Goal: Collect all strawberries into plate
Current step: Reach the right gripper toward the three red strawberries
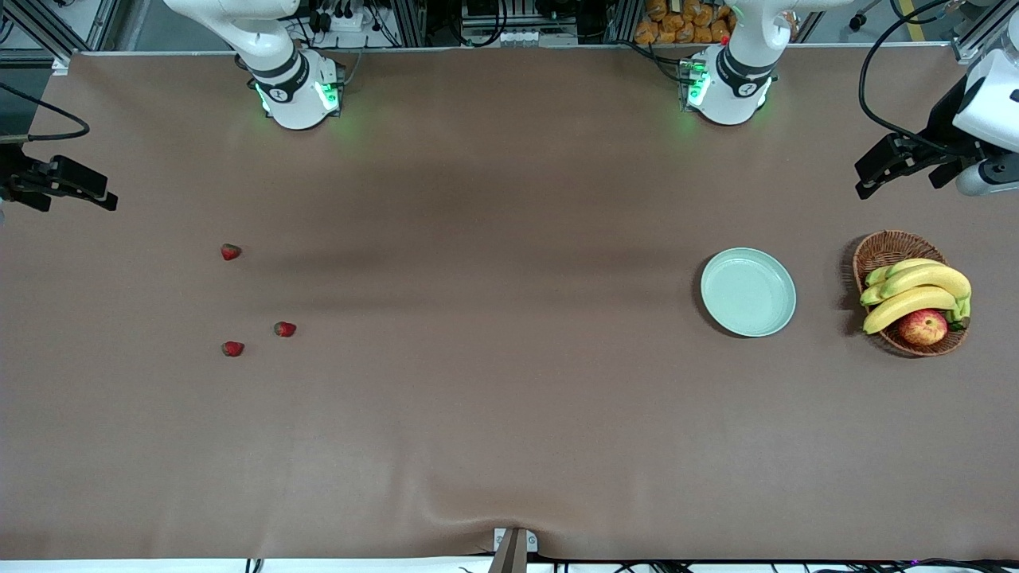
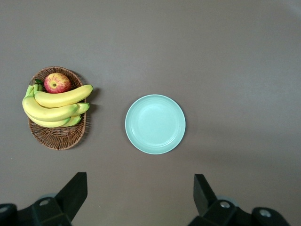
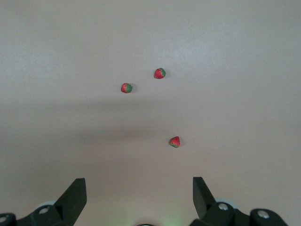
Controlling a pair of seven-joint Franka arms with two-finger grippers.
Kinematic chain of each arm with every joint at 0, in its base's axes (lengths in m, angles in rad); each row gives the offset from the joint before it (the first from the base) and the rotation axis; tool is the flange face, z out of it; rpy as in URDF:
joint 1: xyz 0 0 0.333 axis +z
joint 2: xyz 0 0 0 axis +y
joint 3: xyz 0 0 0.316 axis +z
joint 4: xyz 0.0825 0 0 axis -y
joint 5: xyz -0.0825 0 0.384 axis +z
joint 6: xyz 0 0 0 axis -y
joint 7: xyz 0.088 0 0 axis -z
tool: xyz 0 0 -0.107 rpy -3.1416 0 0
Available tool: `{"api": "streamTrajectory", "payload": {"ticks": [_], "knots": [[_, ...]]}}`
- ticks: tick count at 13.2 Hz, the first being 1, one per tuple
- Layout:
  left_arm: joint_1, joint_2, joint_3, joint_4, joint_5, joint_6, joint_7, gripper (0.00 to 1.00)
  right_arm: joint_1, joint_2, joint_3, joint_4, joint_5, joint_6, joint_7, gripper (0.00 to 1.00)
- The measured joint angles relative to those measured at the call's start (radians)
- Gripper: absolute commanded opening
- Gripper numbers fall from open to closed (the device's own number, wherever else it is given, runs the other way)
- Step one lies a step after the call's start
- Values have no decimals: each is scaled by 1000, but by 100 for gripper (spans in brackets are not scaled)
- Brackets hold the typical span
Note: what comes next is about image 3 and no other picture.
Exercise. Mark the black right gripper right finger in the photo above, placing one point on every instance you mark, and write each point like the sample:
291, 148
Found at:
204, 200

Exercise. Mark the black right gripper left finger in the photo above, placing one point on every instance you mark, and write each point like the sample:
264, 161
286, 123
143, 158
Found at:
70, 200

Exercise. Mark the red strawberry green cap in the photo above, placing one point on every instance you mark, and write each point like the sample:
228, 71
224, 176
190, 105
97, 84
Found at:
175, 142
126, 88
160, 73

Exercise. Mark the brown tablecloth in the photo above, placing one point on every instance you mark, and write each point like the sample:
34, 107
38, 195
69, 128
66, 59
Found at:
70, 70

